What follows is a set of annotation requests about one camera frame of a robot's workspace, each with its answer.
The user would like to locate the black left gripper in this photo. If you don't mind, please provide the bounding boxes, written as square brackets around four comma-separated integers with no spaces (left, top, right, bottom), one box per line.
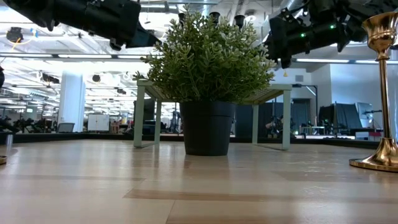
[85,0,162,52]

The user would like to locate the grey monitor on arm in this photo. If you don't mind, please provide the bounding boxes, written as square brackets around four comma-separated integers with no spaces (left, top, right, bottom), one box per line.
[356,101,382,128]

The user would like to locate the black curtain partition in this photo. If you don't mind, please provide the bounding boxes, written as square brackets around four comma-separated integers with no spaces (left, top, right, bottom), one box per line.
[235,99,312,138]

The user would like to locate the white cabinet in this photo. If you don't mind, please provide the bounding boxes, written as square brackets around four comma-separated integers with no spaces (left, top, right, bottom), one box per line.
[87,114,110,132]

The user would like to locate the black folding screen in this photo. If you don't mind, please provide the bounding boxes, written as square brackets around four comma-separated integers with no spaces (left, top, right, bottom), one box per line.
[318,103,363,130]

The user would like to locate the white square pillar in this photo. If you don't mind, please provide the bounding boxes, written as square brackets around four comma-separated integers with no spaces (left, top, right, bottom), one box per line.
[58,70,86,133]

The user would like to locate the artificial green plant black pot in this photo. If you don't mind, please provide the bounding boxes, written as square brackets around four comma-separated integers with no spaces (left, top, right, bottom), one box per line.
[133,4,277,157]

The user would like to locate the grey chair back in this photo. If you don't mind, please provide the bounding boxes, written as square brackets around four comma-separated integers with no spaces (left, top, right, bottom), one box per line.
[57,123,75,134]

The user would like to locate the red and white box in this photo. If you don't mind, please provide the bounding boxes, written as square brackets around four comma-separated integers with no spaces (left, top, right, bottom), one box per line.
[355,130,383,141]

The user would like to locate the black ceiling dome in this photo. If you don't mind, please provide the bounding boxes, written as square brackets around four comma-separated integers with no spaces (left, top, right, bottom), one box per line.
[6,27,24,44]

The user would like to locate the black aluminium table frame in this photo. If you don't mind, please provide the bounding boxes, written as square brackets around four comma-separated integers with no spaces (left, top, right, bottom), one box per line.
[0,130,382,150]

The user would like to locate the grey metal post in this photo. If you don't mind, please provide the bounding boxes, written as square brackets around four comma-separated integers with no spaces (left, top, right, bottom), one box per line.
[3,133,15,155]

